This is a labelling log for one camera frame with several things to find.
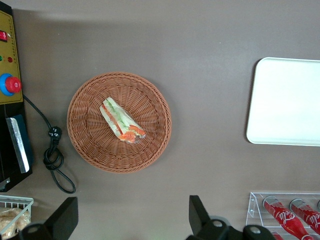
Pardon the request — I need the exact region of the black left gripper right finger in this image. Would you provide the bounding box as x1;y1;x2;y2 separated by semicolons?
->
186;195;245;240

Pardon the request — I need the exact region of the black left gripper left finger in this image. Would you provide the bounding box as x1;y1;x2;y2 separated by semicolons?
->
14;196;79;240

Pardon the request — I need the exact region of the plastic-wrapped triangle sandwich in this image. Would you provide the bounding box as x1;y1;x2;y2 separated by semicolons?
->
99;97;147;144

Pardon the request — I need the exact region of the round brown wicker basket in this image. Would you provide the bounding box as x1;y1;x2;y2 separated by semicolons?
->
66;71;173;174

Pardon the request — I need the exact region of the white rectangular plastic tray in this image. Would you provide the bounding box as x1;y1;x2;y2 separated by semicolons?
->
246;56;320;147

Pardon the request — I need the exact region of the wrapped bread loaf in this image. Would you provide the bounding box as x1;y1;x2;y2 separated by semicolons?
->
0;207;32;240

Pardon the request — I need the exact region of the clear acrylic bottle rack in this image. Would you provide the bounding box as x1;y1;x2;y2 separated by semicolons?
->
246;191;320;240

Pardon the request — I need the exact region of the black appliance with yellow panel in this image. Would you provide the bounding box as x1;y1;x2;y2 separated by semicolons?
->
0;3;33;193

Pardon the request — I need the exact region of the white wire basket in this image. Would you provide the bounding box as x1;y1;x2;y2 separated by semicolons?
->
0;194;35;240

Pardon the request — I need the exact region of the black power cable with plug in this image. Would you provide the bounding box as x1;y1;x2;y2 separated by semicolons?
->
22;94;77;194

